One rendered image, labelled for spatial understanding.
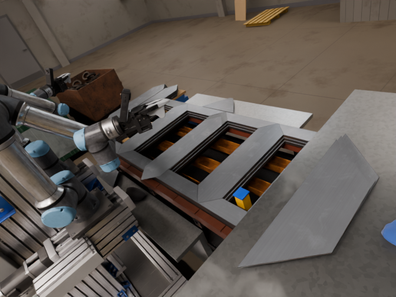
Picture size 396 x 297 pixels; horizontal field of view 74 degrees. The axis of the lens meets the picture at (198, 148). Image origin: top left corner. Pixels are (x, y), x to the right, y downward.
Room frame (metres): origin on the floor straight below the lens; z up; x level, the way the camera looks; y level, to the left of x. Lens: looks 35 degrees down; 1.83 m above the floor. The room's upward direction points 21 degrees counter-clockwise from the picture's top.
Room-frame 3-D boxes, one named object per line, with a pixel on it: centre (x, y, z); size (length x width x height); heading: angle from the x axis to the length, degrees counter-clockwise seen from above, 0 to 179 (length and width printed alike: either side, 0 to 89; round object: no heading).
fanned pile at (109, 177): (1.72, 0.73, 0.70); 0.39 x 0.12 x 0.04; 32
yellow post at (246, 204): (0.88, -0.12, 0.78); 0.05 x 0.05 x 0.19; 32
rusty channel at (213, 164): (1.50, 0.04, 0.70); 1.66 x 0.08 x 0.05; 32
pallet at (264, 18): (7.05, -2.89, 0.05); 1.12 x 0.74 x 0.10; 122
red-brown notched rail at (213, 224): (1.30, 0.36, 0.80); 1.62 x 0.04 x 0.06; 32
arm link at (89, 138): (0.88, 0.34, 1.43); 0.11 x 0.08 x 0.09; 94
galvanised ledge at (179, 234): (1.41, 0.56, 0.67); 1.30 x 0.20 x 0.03; 32
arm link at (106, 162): (0.90, 0.34, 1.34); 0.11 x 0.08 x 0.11; 4
